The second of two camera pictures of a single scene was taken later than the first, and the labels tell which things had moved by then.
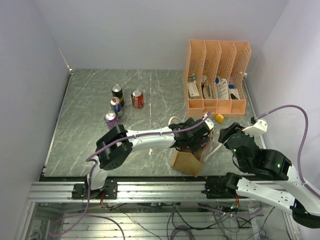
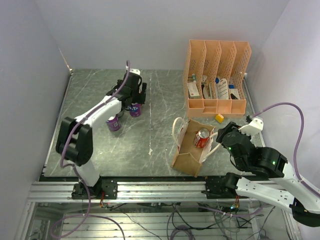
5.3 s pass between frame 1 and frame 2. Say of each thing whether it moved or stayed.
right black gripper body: stayed
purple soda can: stayed
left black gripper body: moved
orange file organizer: stayed
